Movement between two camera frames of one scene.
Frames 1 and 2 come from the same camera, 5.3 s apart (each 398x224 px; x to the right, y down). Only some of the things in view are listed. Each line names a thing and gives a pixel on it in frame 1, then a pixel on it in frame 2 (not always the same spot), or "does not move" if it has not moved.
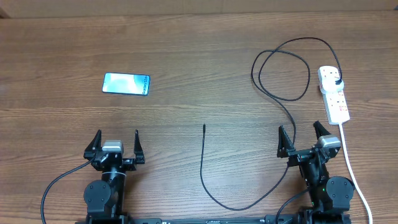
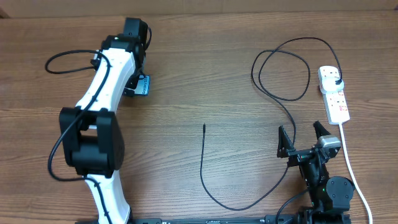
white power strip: [335, 104] does not move
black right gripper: [285, 150] does not move
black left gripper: [130, 164] -> [132, 83]
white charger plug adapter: [329, 86] does not move
